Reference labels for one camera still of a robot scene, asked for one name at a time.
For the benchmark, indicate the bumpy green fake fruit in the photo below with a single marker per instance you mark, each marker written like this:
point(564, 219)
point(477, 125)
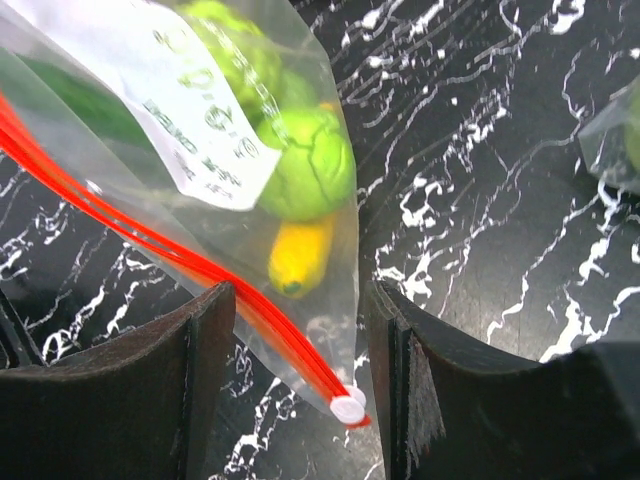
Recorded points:
point(240, 49)

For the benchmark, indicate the clear zip bag red seal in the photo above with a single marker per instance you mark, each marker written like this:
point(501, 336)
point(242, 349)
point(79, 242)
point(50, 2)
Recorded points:
point(191, 201)

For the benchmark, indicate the yellow fake banana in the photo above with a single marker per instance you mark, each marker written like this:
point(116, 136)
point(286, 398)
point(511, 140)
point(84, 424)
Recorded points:
point(299, 255)

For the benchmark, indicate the smooth green fake fruit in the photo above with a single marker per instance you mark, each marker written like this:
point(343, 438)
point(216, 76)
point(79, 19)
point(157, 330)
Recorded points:
point(316, 173)

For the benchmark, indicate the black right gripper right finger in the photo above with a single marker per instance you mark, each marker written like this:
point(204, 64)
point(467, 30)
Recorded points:
point(452, 407)

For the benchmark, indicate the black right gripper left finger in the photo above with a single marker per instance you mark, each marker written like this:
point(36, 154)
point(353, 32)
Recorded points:
point(139, 406)

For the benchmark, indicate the green fake cabbage left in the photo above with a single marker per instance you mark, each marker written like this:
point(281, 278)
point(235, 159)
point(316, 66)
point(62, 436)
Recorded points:
point(631, 131)

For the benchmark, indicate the dark green fake cucumber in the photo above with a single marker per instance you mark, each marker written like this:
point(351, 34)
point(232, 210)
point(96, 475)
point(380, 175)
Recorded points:
point(98, 108)

